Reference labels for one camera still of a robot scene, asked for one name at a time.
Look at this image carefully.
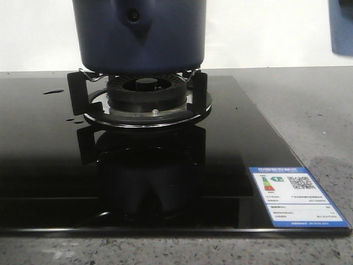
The blue energy label sticker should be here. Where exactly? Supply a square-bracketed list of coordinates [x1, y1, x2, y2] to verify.
[249, 167, 350, 228]

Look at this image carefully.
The black right pot support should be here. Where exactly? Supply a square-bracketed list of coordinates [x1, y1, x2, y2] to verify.
[67, 69, 212, 128]

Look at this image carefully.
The blue cooking pot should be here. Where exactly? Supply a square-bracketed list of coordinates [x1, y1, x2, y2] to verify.
[72, 0, 206, 75]

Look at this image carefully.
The black glass gas stove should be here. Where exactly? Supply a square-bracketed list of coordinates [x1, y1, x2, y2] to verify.
[1, 76, 352, 237]

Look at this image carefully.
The black right burner head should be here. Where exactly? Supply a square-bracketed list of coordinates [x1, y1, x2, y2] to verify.
[106, 75, 187, 112]

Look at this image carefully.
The wire pot reducer ring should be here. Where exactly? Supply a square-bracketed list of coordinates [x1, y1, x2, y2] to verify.
[78, 67, 204, 83]

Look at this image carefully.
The blue cup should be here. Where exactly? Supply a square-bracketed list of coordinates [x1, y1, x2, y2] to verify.
[328, 0, 352, 57]

